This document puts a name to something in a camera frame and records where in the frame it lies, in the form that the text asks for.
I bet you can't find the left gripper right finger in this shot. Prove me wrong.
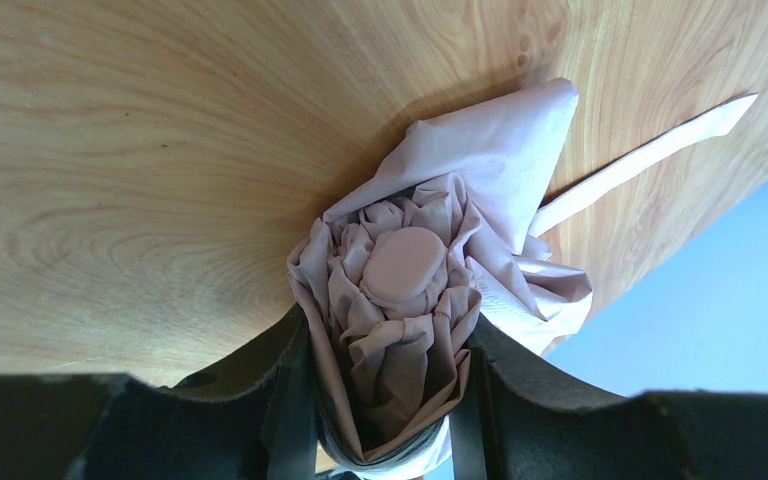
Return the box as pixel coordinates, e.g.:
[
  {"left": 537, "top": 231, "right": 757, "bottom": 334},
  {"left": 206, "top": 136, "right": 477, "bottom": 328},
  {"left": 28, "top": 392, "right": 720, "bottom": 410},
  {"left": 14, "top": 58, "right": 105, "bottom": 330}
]
[{"left": 450, "top": 319, "right": 768, "bottom": 479}]

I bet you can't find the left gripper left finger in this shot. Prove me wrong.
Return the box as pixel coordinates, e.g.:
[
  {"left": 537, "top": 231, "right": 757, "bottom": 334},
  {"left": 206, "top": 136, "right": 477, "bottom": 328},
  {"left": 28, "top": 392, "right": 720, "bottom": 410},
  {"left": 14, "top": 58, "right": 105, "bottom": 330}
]
[{"left": 0, "top": 307, "right": 317, "bottom": 479}]

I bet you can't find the pink folding umbrella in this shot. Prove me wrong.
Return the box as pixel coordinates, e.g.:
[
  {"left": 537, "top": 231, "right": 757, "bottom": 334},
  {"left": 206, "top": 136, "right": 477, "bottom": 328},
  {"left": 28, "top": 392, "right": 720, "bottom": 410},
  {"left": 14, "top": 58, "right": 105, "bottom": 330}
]
[{"left": 287, "top": 78, "right": 755, "bottom": 479}]

